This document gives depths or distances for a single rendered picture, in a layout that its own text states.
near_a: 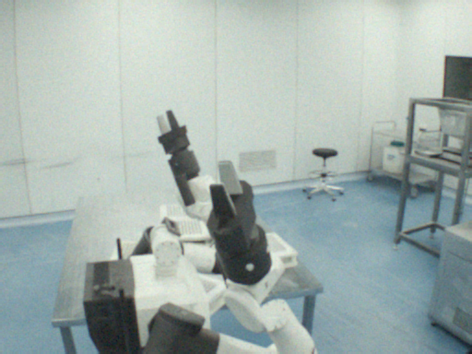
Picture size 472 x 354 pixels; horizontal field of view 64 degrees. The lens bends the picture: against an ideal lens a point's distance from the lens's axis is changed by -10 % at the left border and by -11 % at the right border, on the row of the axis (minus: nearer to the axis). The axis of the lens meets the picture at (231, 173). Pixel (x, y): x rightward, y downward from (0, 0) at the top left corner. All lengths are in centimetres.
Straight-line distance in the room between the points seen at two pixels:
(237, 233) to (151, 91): 441
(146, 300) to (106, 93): 405
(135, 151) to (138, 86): 78
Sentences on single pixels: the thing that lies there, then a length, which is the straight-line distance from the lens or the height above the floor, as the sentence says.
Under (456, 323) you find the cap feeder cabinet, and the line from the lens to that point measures 303.
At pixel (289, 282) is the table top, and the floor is 88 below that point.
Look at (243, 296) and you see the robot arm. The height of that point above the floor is 139.
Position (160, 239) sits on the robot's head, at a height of 138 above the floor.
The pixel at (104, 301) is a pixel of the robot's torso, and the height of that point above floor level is 126.
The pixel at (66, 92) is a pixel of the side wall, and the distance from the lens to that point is 484.
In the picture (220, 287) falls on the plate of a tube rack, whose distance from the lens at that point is 161.
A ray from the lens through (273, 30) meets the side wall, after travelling 556.
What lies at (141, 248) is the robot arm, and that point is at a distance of 124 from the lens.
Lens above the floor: 178
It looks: 16 degrees down
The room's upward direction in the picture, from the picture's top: straight up
